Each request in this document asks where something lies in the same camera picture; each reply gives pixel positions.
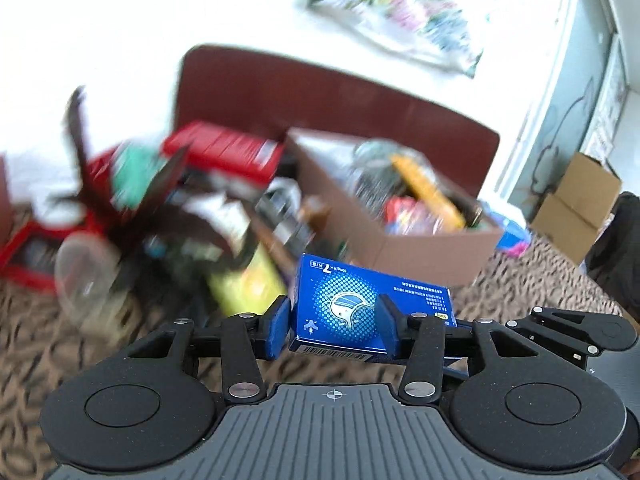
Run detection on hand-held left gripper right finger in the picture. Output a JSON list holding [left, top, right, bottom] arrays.
[[375, 292, 538, 407]]

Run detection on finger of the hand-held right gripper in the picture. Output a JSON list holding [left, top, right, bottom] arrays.
[[507, 306, 639, 361]]

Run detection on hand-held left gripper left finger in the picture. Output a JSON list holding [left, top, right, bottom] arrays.
[[127, 296, 292, 404]]

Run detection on blue medicine box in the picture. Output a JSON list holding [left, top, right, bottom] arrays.
[[289, 254, 456, 361]]

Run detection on yellow-green white carton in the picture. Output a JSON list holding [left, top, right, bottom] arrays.
[[207, 247, 288, 316]]

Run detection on brown cardboard box container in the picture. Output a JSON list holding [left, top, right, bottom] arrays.
[[285, 127, 506, 288]]

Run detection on dark cloth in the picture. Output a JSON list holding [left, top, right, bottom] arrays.
[[585, 191, 640, 321]]

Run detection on plain cardboard box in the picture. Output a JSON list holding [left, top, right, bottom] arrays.
[[557, 152, 623, 216], [530, 194, 608, 266]]

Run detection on red colourful packet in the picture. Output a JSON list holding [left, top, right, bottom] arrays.
[[382, 197, 441, 236]]

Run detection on white paper packet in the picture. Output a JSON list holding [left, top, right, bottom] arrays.
[[190, 195, 251, 256]]

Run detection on blue pink bag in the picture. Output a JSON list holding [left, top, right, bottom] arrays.
[[477, 200, 531, 258]]

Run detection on yellow packet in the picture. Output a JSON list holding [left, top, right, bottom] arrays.
[[390, 154, 466, 231]]

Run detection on clear plastic bag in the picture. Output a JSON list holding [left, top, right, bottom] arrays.
[[347, 140, 441, 201]]

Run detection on large red box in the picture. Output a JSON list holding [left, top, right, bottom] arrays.
[[162, 121, 286, 183]]

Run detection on black feather toy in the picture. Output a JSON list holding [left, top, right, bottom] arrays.
[[47, 85, 251, 291]]

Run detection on clear plastic cup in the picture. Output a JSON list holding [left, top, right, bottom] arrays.
[[54, 232, 131, 333]]

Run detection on green packet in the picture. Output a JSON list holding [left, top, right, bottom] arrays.
[[112, 142, 171, 208]]

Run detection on brown wooden headboard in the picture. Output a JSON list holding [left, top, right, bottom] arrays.
[[175, 44, 501, 201]]

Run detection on red tray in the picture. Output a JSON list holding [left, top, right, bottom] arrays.
[[0, 147, 126, 293]]

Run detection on floral plastic bag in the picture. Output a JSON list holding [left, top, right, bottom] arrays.
[[300, 0, 488, 78]]

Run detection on white quilted mattress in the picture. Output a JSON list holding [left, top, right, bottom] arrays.
[[0, 0, 586, 211]]

